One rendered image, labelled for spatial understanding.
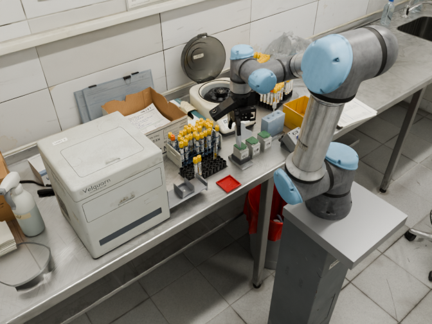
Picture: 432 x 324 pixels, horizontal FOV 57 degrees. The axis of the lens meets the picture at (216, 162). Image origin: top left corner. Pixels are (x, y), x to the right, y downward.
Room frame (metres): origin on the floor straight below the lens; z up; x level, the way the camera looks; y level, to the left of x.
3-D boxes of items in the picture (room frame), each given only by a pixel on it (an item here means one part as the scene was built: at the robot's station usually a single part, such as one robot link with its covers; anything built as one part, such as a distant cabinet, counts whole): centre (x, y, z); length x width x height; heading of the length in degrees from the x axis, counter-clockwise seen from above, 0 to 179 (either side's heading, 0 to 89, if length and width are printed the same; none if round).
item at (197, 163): (1.16, 0.05, 0.93); 0.17 x 0.09 x 0.11; 129
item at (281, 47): (2.00, -0.34, 0.97); 0.26 x 0.17 x 0.19; 149
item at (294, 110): (1.46, -0.38, 0.93); 0.13 x 0.13 x 0.10; 35
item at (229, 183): (1.08, -0.05, 0.88); 0.07 x 0.07 x 0.01; 38
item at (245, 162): (1.21, -0.10, 0.89); 0.09 x 0.05 x 0.04; 37
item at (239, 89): (1.21, -0.09, 1.22); 0.08 x 0.08 x 0.05
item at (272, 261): (1.44, -0.32, 0.22); 0.38 x 0.37 x 0.44; 128
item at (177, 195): (0.99, 0.13, 0.92); 0.21 x 0.07 x 0.05; 128
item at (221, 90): (1.55, -0.02, 0.97); 0.15 x 0.15 x 0.07
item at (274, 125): (1.38, -0.24, 0.92); 0.10 x 0.07 x 0.10; 130
